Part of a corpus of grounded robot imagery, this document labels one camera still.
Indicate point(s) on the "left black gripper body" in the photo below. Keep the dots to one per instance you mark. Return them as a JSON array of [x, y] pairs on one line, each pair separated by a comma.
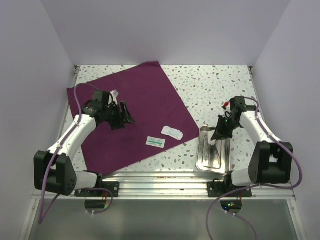
[[113, 116]]

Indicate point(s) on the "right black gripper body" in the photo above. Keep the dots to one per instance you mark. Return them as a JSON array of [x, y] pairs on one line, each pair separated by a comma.
[[227, 125]]

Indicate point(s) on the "steel scalpel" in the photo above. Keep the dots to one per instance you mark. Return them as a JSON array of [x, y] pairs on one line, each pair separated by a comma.
[[206, 154]]

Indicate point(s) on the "steel tweezers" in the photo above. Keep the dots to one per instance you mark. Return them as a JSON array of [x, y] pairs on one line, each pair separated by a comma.
[[218, 154]]

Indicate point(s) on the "clear plastic syringe packet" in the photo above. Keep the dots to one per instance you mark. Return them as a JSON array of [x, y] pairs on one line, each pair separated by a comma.
[[172, 132]]

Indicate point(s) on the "white gauze pad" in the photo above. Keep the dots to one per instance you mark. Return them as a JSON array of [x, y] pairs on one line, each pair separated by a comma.
[[210, 139]]

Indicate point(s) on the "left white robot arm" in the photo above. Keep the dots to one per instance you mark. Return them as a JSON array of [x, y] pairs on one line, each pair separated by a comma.
[[53, 168]]

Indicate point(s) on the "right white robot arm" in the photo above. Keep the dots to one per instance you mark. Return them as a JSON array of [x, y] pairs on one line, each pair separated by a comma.
[[271, 160]]

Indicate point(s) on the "steel instrument tray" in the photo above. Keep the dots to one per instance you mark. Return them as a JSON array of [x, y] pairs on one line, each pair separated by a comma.
[[213, 165]]

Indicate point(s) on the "purple cloth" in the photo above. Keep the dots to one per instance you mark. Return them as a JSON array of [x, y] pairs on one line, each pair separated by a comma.
[[147, 118]]

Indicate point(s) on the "green white suture packet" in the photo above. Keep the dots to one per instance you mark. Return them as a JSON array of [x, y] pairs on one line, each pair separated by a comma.
[[155, 142]]

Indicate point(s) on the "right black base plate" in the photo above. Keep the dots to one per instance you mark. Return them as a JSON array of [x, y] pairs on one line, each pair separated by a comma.
[[217, 188]]

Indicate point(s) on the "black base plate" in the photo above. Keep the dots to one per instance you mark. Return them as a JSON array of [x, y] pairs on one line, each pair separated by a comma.
[[107, 189], [217, 188]]

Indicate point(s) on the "aluminium frame rail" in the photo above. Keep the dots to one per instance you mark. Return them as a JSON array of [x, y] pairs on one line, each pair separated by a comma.
[[161, 185]]

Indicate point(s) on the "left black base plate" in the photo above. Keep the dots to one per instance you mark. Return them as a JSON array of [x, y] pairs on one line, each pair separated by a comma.
[[107, 189]]

